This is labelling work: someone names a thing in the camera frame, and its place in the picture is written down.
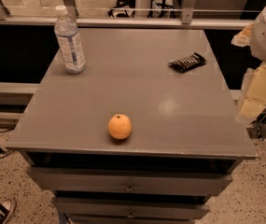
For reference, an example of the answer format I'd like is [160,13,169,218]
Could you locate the clear plastic water bottle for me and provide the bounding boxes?
[54,6,86,74]

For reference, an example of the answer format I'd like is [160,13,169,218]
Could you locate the metal railing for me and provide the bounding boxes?
[0,0,250,30]

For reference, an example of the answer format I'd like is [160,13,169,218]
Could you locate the black snack bar wrapper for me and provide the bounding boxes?
[168,52,206,73]

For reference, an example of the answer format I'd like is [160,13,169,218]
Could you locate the lower grey drawer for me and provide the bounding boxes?
[51,198,209,219]

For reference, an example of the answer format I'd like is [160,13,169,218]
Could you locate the grey drawer cabinet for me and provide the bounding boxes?
[7,28,256,224]

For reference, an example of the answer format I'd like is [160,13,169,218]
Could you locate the black canvas sneaker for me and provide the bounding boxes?
[0,199,16,224]

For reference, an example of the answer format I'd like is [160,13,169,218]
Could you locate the upper grey drawer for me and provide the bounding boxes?
[27,167,232,196]

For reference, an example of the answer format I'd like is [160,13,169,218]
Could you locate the grey drawer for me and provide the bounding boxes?
[51,198,209,219]
[27,167,232,196]

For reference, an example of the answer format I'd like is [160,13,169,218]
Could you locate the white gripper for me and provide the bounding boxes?
[231,7,266,121]

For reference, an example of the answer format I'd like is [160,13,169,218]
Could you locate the black office chair base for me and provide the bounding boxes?
[108,0,135,18]

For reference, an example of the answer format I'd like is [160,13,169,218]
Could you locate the orange fruit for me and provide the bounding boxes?
[108,114,133,140]

